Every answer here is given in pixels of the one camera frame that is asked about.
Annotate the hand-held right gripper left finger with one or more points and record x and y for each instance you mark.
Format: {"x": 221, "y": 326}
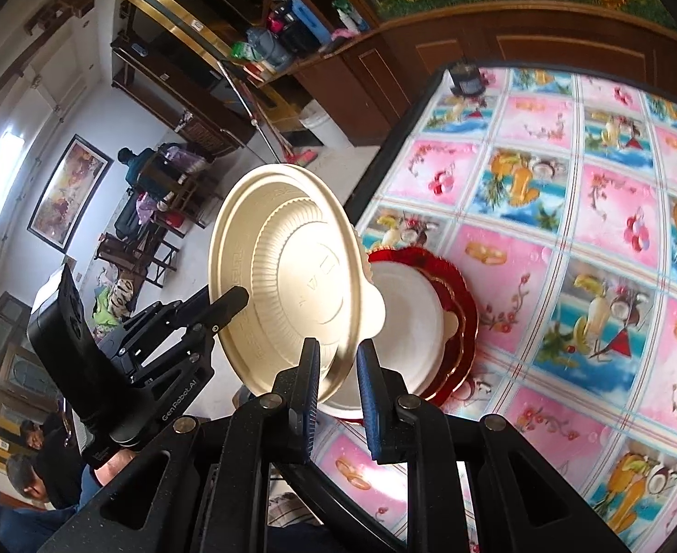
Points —
{"x": 309, "y": 391}

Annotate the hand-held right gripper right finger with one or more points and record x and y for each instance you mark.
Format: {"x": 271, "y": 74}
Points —
{"x": 373, "y": 403}

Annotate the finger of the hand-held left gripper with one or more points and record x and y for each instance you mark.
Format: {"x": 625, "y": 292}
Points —
{"x": 229, "y": 302}
{"x": 192, "y": 351}

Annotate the beige slotted plastic basin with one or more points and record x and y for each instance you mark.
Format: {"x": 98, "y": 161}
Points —
{"x": 292, "y": 276}

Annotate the large white bowl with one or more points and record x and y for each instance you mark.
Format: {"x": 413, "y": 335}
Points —
{"x": 413, "y": 328}

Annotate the small red gold-rimmed plate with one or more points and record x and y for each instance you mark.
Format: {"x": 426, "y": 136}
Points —
{"x": 455, "y": 351}

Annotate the large red glass plate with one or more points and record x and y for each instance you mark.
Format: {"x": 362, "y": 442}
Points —
{"x": 472, "y": 328}

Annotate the person's left hand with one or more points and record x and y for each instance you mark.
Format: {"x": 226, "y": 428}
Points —
{"x": 114, "y": 469}

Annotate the pile of clothes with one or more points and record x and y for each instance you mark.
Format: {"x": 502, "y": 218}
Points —
{"x": 114, "y": 305}

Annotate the person's checked clothing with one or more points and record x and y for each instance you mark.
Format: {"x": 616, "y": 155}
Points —
{"x": 289, "y": 510}

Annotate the dark wooden side cabinet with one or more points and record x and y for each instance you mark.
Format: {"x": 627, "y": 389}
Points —
{"x": 209, "y": 133}

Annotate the white bucket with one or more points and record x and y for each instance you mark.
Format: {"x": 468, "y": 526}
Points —
{"x": 315, "y": 116}

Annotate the black-edged table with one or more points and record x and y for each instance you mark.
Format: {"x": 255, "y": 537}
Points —
{"x": 384, "y": 144}

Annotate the fruit print tablecloth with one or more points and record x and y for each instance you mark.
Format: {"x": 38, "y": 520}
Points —
{"x": 546, "y": 253}

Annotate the green bag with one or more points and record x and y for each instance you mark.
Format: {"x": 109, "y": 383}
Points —
{"x": 243, "y": 50}

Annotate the clear blue water jug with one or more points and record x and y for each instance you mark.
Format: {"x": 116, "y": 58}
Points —
{"x": 269, "y": 49}

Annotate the gold trimmed dark cabinet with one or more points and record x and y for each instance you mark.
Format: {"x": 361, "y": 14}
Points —
{"x": 166, "y": 40}

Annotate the black kitchen appliance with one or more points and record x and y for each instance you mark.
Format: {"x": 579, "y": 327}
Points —
{"x": 284, "y": 26}

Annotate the brown wooden cabinet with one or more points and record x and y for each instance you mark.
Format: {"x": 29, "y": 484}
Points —
{"x": 407, "y": 75}

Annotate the pink cloth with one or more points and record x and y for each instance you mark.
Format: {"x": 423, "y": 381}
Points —
{"x": 345, "y": 34}

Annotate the blue plastic container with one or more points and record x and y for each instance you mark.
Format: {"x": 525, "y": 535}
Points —
{"x": 311, "y": 18}

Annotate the white bottle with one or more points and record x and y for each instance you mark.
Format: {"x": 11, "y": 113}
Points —
{"x": 343, "y": 14}

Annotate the small black cylindrical device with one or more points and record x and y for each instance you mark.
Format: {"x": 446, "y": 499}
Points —
{"x": 466, "y": 79}

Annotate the framed wall picture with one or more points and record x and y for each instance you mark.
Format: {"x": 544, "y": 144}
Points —
{"x": 71, "y": 193}

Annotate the wooden wall shelf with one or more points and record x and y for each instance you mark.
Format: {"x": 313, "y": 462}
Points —
{"x": 56, "y": 8}

